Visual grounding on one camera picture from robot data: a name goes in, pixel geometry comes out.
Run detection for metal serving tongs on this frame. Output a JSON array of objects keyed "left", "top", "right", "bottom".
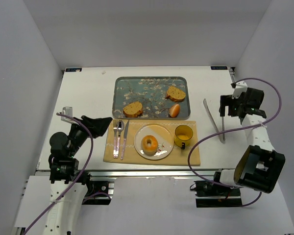
[{"left": 202, "top": 98, "right": 225, "bottom": 143}]

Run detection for orange glazed bagel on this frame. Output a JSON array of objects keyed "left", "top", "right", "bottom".
[{"left": 141, "top": 135, "right": 158, "bottom": 156}]

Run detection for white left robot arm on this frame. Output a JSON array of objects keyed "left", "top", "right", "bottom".
[{"left": 43, "top": 116, "right": 112, "bottom": 235}]

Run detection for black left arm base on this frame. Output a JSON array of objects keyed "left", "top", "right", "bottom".
[{"left": 76, "top": 172, "right": 114, "bottom": 205}]

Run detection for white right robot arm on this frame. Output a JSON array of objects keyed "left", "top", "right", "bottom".
[{"left": 214, "top": 88, "right": 285, "bottom": 193}]

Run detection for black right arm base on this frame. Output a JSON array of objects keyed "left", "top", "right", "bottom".
[{"left": 190, "top": 181, "right": 243, "bottom": 208}]

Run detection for left bread slice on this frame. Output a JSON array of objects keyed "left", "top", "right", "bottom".
[{"left": 123, "top": 101, "right": 143, "bottom": 118}]

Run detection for bread slice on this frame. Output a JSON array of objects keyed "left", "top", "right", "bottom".
[
  {"left": 123, "top": 101, "right": 143, "bottom": 118},
  {"left": 165, "top": 86, "right": 186, "bottom": 102}
]

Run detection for right bread slice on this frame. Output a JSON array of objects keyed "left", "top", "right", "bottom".
[{"left": 165, "top": 86, "right": 186, "bottom": 102}]

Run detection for small orange bread roll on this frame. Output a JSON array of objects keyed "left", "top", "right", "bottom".
[{"left": 169, "top": 104, "right": 180, "bottom": 118}]

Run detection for silver fork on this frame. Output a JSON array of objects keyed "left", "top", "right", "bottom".
[{"left": 113, "top": 119, "right": 119, "bottom": 158}]

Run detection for silver spoon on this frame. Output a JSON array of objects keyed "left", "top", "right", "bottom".
[{"left": 114, "top": 120, "right": 124, "bottom": 158}]

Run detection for silver table knife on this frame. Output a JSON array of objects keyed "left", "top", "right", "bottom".
[{"left": 120, "top": 120, "right": 130, "bottom": 161}]

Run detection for right blue corner label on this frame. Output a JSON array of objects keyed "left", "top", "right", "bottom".
[{"left": 210, "top": 66, "right": 228, "bottom": 70}]

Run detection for blue corner label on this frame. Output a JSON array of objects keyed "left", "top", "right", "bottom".
[
  {"left": 210, "top": 66, "right": 228, "bottom": 70},
  {"left": 65, "top": 68, "right": 82, "bottom": 72}
]

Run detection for yellow mug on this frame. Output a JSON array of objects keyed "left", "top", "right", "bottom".
[{"left": 174, "top": 125, "right": 194, "bottom": 149}]

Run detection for left blue corner label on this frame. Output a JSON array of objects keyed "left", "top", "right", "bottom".
[{"left": 65, "top": 68, "right": 82, "bottom": 72}]

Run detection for blue floral serving tray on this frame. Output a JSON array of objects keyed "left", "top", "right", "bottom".
[{"left": 112, "top": 76, "right": 191, "bottom": 120}]

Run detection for yellow cloth placemat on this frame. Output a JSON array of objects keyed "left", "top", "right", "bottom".
[{"left": 102, "top": 119, "right": 201, "bottom": 166}]

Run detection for white and yellow plate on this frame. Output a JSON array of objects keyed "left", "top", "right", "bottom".
[{"left": 134, "top": 124, "right": 174, "bottom": 161}]

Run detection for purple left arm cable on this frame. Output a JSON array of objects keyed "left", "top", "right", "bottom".
[{"left": 22, "top": 112, "right": 94, "bottom": 235}]

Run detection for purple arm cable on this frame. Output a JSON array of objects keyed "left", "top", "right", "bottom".
[
  {"left": 22, "top": 112, "right": 94, "bottom": 235},
  {"left": 187, "top": 77, "right": 283, "bottom": 208}
]

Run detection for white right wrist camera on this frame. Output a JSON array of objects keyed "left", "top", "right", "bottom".
[{"left": 231, "top": 81, "right": 248, "bottom": 99}]

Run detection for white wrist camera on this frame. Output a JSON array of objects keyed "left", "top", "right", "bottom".
[
  {"left": 231, "top": 81, "right": 248, "bottom": 99},
  {"left": 61, "top": 106, "right": 73, "bottom": 122}
]

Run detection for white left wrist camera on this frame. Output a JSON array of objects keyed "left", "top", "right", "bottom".
[{"left": 61, "top": 106, "right": 73, "bottom": 122}]

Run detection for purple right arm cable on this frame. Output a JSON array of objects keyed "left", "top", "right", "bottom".
[{"left": 187, "top": 77, "right": 283, "bottom": 208}]

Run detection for aluminium table front rail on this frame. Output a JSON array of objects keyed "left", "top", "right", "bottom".
[{"left": 34, "top": 169, "right": 217, "bottom": 178}]

